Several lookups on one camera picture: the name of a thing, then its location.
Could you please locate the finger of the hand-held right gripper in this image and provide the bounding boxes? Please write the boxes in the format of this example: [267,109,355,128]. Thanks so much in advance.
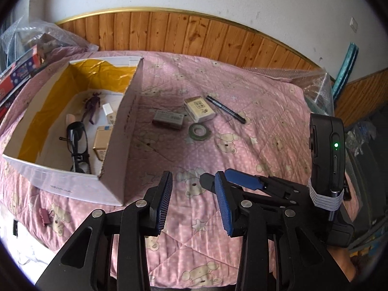
[226,169,311,208]
[200,173,216,193]

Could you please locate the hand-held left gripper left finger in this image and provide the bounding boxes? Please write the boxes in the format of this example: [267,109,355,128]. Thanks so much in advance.
[36,170,174,291]

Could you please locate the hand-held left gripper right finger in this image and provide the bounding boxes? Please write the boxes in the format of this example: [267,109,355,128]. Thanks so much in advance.
[214,171,343,291]

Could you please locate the white cardboard box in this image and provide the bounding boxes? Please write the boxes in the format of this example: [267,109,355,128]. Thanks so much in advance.
[2,57,145,207]

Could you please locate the gold square box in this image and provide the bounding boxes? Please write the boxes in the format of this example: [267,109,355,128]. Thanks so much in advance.
[92,125,114,161]

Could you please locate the black eyeglasses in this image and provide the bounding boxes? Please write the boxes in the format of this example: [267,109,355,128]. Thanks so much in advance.
[59,121,91,175]

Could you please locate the purple toy figure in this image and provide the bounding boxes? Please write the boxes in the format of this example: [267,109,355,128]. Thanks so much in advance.
[81,91,102,125]

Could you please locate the person's right forearm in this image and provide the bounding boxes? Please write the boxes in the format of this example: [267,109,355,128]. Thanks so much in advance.
[329,245,359,283]

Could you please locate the pink printed blanket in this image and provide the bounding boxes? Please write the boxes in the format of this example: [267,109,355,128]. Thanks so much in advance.
[0,48,349,289]

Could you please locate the dark plastic bag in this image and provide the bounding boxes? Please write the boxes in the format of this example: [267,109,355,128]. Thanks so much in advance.
[346,121,388,251]

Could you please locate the green tape roll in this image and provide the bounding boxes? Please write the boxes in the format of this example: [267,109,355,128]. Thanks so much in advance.
[188,123,209,139]

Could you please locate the black marker pen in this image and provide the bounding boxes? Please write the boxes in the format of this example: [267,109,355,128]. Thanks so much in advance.
[206,95,246,124]

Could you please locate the beige rectangular box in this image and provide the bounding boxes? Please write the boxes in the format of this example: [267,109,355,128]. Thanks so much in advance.
[184,96,216,122]

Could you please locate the grey rectangular box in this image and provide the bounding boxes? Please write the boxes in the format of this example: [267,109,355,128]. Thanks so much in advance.
[152,111,185,130]

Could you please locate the teal foam strip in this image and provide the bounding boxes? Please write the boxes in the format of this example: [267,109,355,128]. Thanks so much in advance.
[332,42,360,98]

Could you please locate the pink binder clip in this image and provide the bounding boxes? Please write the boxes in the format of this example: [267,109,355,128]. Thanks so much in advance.
[39,208,55,227]

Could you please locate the colourful printed boxes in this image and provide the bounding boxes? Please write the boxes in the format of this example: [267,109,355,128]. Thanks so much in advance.
[0,44,42,111]

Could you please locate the clear plastic bag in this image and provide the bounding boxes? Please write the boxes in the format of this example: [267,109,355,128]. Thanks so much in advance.
[0,15,99,67]

